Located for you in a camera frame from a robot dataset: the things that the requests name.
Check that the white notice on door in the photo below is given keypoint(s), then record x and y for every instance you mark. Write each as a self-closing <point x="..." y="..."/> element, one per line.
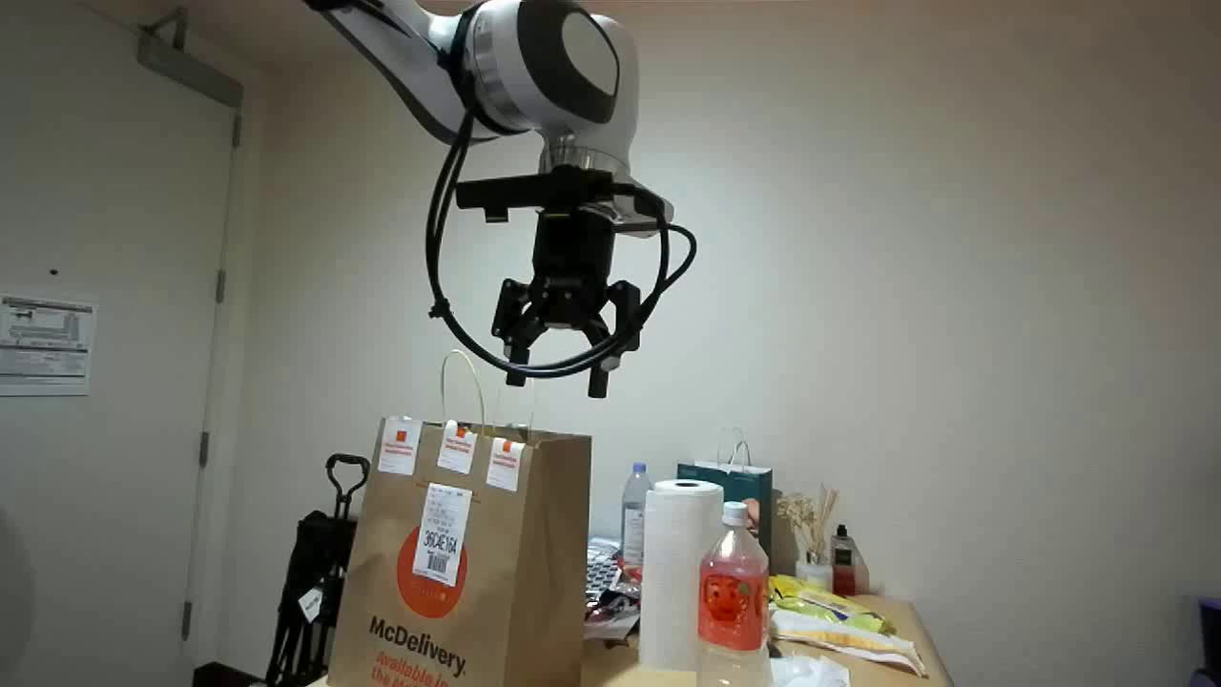
<point x="47" y="345"/>

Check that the clear water bottle blue cap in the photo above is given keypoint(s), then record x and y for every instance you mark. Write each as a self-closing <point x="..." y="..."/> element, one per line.
<point x="633" y="515"/>

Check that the red white packets pile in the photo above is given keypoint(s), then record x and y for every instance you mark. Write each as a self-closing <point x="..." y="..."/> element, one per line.
<point x="612" y="602"/>

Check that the brown McDelivery paper bag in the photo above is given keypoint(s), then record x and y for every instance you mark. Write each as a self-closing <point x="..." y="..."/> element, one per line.
<point x="469" y="555"/>

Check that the grey door closer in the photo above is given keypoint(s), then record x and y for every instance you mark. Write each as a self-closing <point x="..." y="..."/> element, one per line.
<point x="161" y="46"/>

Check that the yellow snack packet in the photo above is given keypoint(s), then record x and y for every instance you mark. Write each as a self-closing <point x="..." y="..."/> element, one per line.
<point x="813" y="617"/>

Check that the white door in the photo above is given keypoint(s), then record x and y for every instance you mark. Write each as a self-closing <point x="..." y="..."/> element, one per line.
<point x="113" y="212"/>

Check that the white paper towel roll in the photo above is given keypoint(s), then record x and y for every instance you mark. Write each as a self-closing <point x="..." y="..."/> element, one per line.
<point x="682" y="527"/>

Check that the reed diffuser with sticks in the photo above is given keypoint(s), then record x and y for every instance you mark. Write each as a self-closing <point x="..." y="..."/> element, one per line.
<point x="809" y="515"/>

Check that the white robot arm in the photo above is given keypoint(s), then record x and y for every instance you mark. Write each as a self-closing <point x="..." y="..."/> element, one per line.
<point x="539" y="104"/>

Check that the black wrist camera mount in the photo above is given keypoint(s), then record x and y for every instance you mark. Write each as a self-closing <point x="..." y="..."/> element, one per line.
<point x="561" y="187"/>

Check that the clear bottle with red label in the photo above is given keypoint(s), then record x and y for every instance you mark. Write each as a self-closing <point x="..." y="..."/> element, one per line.
<point x="735" y="608"/>

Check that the dark green gift bag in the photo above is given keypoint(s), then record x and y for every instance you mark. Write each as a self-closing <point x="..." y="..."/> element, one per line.
<point x="741" y="477"/>

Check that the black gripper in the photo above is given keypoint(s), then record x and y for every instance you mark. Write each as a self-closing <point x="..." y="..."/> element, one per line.
<point x="568" y="291"/>

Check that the black folded hand cart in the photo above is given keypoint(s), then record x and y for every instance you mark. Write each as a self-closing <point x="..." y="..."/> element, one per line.
<point x="314" y="581"/>

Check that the clear plastic wrap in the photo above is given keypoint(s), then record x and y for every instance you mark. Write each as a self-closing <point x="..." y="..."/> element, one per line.
<point x="806" y="673"/>

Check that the small dark red bottle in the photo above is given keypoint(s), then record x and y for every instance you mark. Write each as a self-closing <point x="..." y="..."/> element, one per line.
<point x="841" y="562"/>

